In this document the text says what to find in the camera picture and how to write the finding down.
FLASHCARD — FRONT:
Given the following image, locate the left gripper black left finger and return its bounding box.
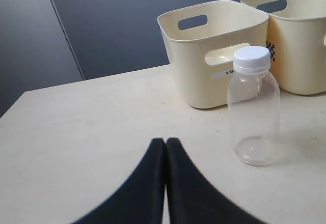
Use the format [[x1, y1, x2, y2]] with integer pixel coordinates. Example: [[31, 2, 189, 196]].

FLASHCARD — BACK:
[[75, 138, 166, 223]]

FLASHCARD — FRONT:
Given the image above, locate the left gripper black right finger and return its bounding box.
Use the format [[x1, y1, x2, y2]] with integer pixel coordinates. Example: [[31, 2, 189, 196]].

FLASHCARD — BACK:
[[166, 137, 263, 223]]

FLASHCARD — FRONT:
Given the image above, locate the clear bottle white cap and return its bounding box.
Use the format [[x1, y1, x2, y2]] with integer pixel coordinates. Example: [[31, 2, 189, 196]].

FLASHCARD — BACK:
[[227, 46, 280, 166]]

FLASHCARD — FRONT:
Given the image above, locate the middle cream plastic bin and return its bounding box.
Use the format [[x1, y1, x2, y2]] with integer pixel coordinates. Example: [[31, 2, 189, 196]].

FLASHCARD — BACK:
[[240, 0, 325, 95]]

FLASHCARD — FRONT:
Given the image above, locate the cream plastic bin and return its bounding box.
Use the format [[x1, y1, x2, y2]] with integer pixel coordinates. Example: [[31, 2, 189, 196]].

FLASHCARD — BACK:
[[240, 0, 325, 95], [157, 0, 269, 109]]

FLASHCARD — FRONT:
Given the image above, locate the left cream plastic bin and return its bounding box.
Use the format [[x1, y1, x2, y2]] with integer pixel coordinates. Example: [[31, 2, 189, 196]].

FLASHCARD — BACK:
[[157, 0, 269, 109]]

